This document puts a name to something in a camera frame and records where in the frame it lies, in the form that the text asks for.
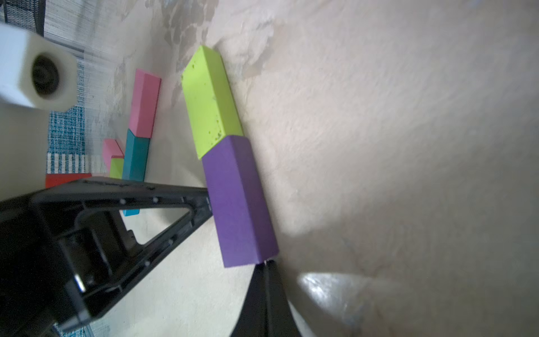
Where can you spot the pink block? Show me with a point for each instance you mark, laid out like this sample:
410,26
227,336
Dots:
144,103
111,150

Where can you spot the teal long block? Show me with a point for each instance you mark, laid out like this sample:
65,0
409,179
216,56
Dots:
135,157

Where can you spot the lime green block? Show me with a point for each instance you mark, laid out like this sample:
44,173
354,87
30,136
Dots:
116,168
209,101

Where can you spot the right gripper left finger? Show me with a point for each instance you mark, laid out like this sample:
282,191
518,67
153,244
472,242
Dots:
67,257

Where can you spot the purple block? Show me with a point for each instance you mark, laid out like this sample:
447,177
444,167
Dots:
245,232

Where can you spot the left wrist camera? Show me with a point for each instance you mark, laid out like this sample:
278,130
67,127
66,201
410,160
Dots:
36,73

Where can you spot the red pen cup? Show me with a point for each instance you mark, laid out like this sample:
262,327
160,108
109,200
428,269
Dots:
53,180

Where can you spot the teal small block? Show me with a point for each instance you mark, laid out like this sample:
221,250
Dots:
131,212

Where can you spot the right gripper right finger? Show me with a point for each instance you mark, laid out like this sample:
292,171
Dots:
266,311

